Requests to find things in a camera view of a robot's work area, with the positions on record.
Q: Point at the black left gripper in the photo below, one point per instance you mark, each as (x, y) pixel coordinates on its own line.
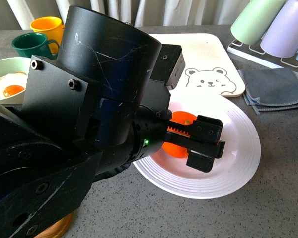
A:
(201, 139)

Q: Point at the orange mandarin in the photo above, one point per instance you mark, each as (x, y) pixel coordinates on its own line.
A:
(184, 118)

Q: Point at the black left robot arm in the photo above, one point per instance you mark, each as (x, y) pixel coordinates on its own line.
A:
(102, 104)

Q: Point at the cream bear tray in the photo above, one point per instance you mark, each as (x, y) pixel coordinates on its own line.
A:
(208, 67)

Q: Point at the grey folded cloth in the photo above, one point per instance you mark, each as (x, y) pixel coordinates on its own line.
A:
(270, 89)

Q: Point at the green tumbler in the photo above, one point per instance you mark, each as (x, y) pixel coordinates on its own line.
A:
(255, 20)

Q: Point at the purple tumbler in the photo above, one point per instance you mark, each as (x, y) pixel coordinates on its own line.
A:
(281, 39)

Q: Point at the wooden cutting board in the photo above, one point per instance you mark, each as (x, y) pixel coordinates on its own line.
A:
(57, 229)

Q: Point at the yellow mug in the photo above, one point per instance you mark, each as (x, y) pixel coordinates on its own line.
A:
(51, 26)

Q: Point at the dark green mug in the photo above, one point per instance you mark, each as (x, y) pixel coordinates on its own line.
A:
(35, 43)

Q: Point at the fake fried egg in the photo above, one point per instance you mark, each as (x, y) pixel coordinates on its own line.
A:
(12, 84)

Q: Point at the light green bowl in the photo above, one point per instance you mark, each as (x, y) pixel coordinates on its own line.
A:
(13, 65)

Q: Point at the grey curtain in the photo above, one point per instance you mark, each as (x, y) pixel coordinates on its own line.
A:
(18, 14)

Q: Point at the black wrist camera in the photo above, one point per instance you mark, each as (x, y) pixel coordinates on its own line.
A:
(173, 65)

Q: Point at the white cup rack wooden handle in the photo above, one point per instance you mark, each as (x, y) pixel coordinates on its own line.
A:
(255, 54)

